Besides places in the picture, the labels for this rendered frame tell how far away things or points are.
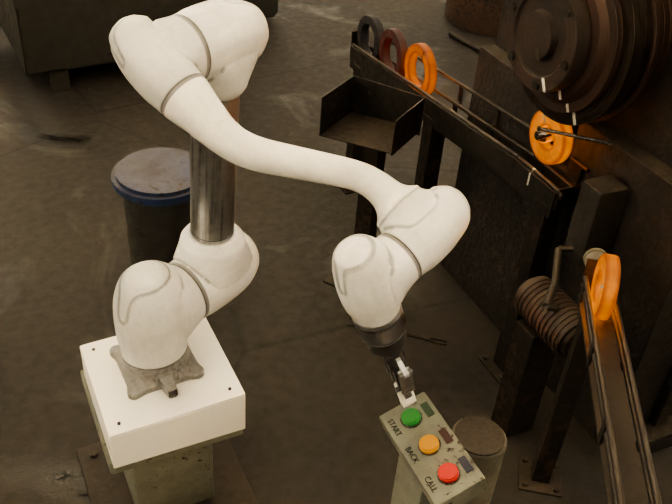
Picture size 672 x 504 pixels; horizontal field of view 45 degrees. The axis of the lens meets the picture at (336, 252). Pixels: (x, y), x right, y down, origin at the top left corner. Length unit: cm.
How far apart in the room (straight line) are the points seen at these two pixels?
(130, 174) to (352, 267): 154
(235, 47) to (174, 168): 123
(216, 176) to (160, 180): 97
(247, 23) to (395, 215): 48
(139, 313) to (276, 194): 170
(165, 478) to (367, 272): 102
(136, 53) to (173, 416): 81
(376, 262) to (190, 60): 50
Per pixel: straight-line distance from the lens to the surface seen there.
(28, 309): 294
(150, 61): 149
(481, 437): 183
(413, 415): 171
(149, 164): 281
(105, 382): 199
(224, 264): 189
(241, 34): 160
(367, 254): 132
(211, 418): 194
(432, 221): 140
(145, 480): 215
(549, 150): 234
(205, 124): 145
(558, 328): 217
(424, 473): 165
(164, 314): 182
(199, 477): 221
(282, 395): 256
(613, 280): 193
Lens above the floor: 187
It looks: 37 degrees down
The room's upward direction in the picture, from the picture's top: 5 degrees clockwise
